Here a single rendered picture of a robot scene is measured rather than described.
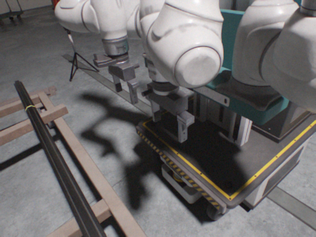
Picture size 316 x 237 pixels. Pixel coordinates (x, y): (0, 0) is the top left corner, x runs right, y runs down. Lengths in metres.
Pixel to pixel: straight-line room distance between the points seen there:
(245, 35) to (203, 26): 0.32
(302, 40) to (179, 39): 0.25
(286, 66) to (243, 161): 0.64
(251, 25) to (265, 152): 0.67
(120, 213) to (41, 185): 0.80
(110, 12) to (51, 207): 1.14
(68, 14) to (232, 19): 0.57
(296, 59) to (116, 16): 0.51
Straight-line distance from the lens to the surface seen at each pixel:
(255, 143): 1.17
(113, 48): 0.76
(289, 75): 0.52
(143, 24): 0.48
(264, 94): 0.71
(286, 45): 0.51
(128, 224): 0.91
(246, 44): 0.64
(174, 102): 0.54
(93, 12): 0.75
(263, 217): 1.30
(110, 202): 0.97
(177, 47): 0.31
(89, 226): 0.85
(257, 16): 0.63
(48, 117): 1.55
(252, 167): 1.05
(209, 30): 0.33
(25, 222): 1.50
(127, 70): 0.77
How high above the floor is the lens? 1.10
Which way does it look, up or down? 37 degrees down
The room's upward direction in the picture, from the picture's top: 6 degrees counter-clockwise
